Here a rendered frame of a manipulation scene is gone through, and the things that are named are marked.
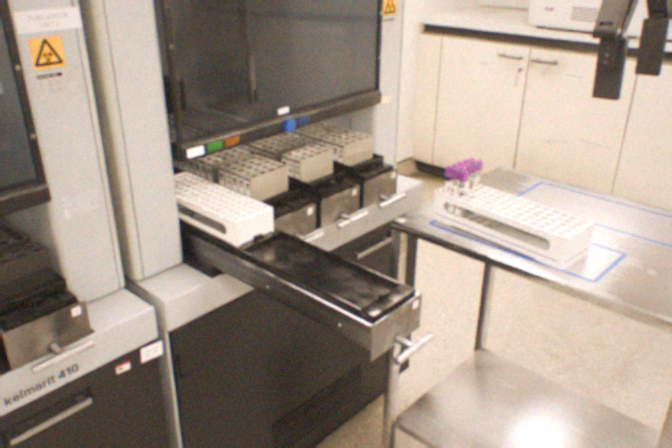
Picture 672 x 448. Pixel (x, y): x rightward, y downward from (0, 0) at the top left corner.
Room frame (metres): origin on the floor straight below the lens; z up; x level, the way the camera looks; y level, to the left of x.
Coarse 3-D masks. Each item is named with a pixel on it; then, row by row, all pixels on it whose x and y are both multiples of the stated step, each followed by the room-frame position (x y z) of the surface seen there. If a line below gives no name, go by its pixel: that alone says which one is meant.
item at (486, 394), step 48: (528, 192) 1.35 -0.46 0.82; (576, 192) 1.35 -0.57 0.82; (432, 240) 1.13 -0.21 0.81; (480, 240) 1.10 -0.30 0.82; (624, 240) 1.10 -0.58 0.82; (576, 288) 0.93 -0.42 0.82; (624, 288) 0.93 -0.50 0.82; (480, 336) 1.49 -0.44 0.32; (480, 384) 1.33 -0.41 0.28; (528, 384) 1.33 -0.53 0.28; (384, 432) 1.19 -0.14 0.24; (432, 432) 1.16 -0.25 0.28; (480, 432) 1.16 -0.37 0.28; (528, 432) 1.16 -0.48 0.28; (576, 432) 1.16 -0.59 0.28; (624, 432) 1.16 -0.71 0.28
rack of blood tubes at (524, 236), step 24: (480, 192) 1.20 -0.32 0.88; (456, 216) 1.16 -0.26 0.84; (480, 216) 1.16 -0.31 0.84; (504, 216) 1.08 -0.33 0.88; (528, 216) 1.08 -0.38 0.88; (552, 216) 1.09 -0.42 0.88; (504, 240) 1.07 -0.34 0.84; (528, 240) 1.09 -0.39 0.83; (552, 240) 1.01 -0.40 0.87; (576, 240) 1.01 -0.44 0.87; (552, 264) 1.00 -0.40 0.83
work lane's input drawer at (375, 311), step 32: (224, 256) 1.09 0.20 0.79; (256, 256) 1.04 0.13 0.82; (288, 256) 1.07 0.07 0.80; (320, 256) 1.07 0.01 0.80; (256, 288) 1.02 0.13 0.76; (288, 288) 0.96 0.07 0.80; (320, 288) 0.93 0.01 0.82; (352, 288) 0.95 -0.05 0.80; (384, 288) 0.95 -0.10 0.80; (320, 320) 0.91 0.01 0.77; (352, 320) 0.86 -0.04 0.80; (384, 320) 0.86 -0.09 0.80; (416, 320) 0.92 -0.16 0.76; (384, 352) 0.86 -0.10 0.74
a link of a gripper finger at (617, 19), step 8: (608, 0) 0.73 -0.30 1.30; (616, 0) 0.72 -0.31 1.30; (624, 0) 0.71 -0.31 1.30; (600, 8) 0.73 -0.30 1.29; (608, 8) 0.72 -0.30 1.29; (616, 8) 0.72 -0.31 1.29; (624, 8) 0.72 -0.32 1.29; (600, 16) 0.72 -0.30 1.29; (608, 16) 0.72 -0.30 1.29; (616, 16) 0.71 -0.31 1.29; (600, 24) 0.72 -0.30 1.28; (616, 24) 0.71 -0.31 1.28; (600, 32) 0.72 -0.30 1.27; (608, 32) 0.71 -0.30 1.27; (616, 32) 0.70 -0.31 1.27
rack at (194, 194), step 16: (176, 176) 1.33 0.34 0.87; (192, 176) 1.33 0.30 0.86; (176, 192) 1.24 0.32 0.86; (192, 192) 1.24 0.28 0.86; (208, 192) 1.24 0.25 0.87; (224, 192) 1.24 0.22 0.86; (192, 208) 1.18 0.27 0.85; (208, 208) 1.16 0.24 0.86; (224, 208) 1.17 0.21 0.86; (240, 208) 1.16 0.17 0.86; (256, 208) 1.16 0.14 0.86; (272, 208) 1.16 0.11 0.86; (208, 224) 1.20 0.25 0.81; (224, 224) 1.11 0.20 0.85; (240, 224) 1.09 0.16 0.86; (256, 224) 1.12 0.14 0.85; (272, 224) 1.15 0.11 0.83; (240, 240) 1.09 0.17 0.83
